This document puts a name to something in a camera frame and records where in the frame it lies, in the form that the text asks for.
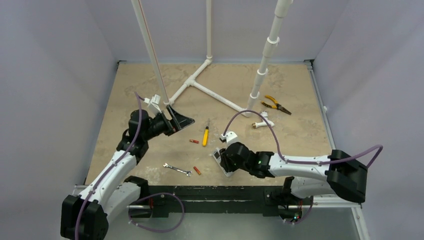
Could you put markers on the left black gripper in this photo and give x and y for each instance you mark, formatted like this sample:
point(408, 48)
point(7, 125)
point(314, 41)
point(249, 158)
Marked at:
point(181, 121)

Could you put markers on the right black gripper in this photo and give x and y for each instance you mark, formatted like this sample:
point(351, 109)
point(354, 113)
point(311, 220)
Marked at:
point(224, 159)

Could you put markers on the white remote control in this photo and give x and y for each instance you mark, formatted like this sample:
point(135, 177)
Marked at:
point(217, 157)

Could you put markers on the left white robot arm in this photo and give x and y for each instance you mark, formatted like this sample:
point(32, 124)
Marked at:
point(87, 215)

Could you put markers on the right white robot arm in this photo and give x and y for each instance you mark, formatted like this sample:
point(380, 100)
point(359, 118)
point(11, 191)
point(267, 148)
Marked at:
point(335, 174)

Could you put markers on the red battery near wrench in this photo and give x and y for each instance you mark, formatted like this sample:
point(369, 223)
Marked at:
point(197, 170)

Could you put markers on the white plastic faucet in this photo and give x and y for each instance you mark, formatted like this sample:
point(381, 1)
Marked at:
point(265, 121)

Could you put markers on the silver open-end wrench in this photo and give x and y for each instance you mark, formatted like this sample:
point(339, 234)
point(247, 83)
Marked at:
point(185, 172)

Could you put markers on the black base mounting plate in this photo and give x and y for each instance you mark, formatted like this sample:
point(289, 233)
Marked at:
point(268, 201)

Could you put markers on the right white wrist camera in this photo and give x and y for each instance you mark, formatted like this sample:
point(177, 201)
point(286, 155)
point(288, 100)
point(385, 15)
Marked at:
point(229, 138)

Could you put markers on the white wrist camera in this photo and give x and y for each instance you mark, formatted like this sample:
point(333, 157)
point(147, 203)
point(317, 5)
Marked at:
point(153, 104)
point(229, 138)

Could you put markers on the yellow handled screwdriver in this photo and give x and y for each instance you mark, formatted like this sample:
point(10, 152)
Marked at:
point(206, 134)

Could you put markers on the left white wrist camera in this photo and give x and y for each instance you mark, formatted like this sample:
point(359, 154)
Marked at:
point(153, 104)

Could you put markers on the yellow handled pliers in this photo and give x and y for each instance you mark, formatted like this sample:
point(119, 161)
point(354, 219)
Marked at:
point(275, 105)

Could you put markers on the white PVC pipe frame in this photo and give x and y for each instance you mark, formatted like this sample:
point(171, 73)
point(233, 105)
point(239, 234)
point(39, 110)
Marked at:
point(272, 41)

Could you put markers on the aluminium rail frame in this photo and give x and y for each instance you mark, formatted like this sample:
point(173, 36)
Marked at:
point(304, 133)

